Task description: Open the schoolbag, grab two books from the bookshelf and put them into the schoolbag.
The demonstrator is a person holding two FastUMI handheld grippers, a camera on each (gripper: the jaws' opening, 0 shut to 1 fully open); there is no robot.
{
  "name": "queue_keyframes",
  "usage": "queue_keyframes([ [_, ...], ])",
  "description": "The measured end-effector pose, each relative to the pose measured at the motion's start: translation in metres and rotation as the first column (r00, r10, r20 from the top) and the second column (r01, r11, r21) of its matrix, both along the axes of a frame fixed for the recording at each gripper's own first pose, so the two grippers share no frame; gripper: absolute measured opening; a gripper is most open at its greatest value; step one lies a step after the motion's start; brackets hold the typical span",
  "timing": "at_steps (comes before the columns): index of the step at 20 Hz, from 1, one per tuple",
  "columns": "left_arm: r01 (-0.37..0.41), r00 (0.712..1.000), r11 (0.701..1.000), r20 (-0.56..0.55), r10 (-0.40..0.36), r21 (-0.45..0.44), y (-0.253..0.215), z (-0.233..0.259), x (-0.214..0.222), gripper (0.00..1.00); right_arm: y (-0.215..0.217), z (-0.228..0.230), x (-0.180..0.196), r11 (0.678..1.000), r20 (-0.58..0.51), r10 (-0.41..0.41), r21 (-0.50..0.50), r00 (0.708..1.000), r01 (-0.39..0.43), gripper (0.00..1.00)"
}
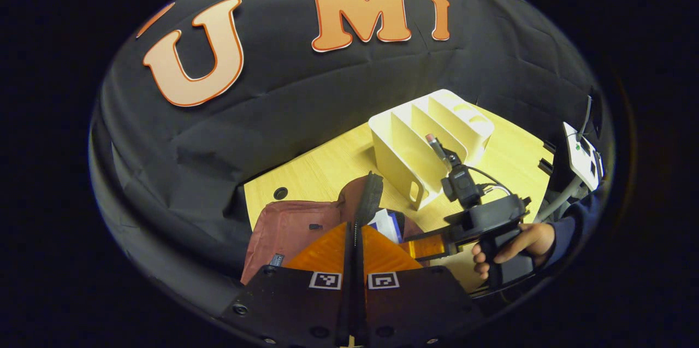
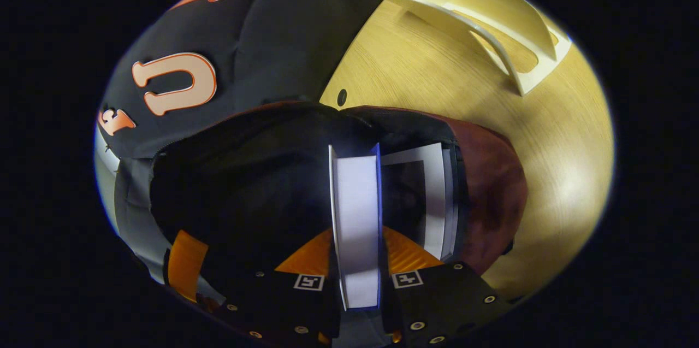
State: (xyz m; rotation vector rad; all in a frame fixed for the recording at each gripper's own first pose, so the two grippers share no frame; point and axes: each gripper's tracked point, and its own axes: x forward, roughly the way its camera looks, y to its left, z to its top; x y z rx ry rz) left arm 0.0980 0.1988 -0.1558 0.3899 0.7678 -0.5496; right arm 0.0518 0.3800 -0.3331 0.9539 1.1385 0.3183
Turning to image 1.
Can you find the dark blue cover book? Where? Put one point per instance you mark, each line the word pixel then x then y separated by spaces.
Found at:
pixel 387 225

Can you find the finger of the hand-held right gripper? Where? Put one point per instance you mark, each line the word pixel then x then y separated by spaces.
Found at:
pixel 428 247

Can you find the dark red schoolbag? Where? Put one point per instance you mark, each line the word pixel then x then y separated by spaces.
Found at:
pixel 289 233

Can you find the white equipment box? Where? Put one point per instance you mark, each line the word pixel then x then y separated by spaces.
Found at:
pixel 581 157

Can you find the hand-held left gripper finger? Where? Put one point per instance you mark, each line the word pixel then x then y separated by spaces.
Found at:
pixel 360 304
pixel 347 299

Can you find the white bookshelf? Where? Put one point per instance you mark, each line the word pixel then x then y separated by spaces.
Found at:
pixel 398 146

